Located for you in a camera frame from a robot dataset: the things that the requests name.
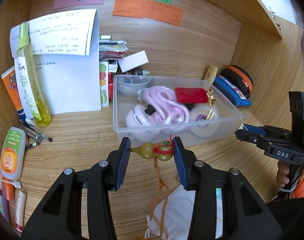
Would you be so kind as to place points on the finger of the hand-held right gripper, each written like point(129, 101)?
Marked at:
point(254, 129)
point(252, 138)

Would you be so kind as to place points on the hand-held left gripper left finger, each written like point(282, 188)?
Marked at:
point(123, 165)

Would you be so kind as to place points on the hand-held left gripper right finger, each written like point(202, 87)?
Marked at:
point(180, 165)

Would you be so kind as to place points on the clear plastic storage box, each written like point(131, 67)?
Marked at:
point(217, 130)

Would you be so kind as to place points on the pink round handheld device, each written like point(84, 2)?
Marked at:
point(137, 120)

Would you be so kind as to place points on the white tape roll purple core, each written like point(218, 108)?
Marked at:
point(202, 120)

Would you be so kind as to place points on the red charm gold tassel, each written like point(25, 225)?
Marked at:
point(190, 95)

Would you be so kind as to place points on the wooden desktop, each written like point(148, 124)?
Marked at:
point(74, 142)

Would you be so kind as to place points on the person's right hand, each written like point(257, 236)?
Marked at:
point(283, 175)

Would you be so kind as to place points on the blue tissue packet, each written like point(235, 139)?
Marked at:
point(229, 91)

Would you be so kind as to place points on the black orange zip case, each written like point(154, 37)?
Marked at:
point(239, 77)

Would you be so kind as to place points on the small yellow tube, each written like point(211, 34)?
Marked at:
point(210, 73)

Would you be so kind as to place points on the small clear plastic bowl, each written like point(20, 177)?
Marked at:
point(132, 83)

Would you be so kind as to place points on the fruit sticker sheet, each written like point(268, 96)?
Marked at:
point(104, 85)

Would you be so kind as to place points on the red flat packet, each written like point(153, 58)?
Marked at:
point(111, 80)

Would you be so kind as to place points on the dark garment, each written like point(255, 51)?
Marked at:
point(292, 220)

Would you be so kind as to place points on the metal keyring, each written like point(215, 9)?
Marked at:
point(139, 72)

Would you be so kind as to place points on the large white paper sheet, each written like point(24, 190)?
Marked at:
point(72, 85)

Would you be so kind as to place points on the white small box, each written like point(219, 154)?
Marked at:
point(133, 61)

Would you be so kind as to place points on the white bottle orange green label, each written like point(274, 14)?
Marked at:
point(13, 155)

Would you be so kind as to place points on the white tube red end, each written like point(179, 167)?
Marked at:
point(20, 212)

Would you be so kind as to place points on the stack of small sachets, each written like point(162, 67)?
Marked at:
point(112, 47)

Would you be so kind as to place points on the yellow spray bottle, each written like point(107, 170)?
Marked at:
point(33, 85)

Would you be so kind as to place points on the wooden shelf board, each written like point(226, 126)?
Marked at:
point(262, 5)

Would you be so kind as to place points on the purple pen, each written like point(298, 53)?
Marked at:
point(6, 212)

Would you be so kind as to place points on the pastel green pen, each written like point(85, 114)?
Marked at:
point(0, 203)

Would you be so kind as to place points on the orange sunscreen tube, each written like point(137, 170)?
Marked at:
point(13, 90)

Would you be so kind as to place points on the handwritten white paper sheet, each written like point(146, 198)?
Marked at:
point(62, 32)

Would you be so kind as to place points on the orange paper note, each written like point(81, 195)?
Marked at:
point(147, 8)

